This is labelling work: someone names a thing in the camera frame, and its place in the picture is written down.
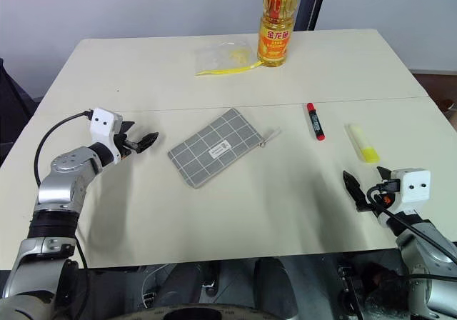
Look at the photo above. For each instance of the black upright pole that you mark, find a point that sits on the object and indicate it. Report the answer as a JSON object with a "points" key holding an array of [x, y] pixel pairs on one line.
{"points": [[314, 2]]}

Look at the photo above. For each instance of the yellow highlighter pen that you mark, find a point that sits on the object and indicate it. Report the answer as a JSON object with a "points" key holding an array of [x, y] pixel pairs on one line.
{"points": [[362, 142]]}

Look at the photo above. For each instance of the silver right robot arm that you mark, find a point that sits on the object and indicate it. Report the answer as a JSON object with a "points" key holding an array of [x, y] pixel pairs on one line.
{"points": [[426, 255]]}

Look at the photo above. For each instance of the grey checked pencil pouch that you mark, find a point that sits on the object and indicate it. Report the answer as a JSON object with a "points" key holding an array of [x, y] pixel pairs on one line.
{"points": [[218, 148]]}

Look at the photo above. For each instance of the grey rounded shape under table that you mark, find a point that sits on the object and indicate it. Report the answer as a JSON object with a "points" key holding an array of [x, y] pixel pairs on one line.
{"points": [[185, 282], [276, 288]]}

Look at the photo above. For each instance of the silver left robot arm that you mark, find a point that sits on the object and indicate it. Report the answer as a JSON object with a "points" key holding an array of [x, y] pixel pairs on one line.
{"points": [[60, 188]]}

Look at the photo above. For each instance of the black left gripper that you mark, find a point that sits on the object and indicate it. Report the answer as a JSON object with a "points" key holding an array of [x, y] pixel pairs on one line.
{"points": [[123, 143]]}

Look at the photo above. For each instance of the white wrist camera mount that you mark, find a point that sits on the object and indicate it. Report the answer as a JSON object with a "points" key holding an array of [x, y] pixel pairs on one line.
{"points": [[410, 188], [101, 123]]}

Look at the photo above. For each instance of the dark ribbed rounded shape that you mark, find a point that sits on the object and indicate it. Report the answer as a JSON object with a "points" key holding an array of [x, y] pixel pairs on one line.
{"points": [[210, 313]]}

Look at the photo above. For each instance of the red and black marker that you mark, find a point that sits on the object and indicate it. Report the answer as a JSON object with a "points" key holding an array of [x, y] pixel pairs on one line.
{"points": [[315, 121]]}

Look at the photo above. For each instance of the clear yellow-zip plastic bag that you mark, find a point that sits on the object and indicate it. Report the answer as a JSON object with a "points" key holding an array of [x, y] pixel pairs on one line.
{"points": [[223, 57]]}

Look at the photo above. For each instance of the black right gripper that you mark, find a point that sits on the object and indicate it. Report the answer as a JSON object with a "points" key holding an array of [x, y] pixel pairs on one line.
{"points": [[380, 200]]}

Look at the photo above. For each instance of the yellow cooking oil bottle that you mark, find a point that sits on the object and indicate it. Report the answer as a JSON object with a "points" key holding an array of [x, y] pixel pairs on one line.
{"points": [[276, 23]]}

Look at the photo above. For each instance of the dark blue-black chair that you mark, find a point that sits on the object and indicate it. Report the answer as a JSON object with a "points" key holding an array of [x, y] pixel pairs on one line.
{"points": [[12, 109]]}

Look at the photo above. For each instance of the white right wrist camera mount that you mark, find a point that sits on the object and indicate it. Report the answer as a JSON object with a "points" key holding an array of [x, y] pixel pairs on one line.
{"points": [[410, 188]]}

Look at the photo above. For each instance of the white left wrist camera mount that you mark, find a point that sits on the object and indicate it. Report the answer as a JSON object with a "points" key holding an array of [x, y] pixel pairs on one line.
{"points": [[101, 123]]}

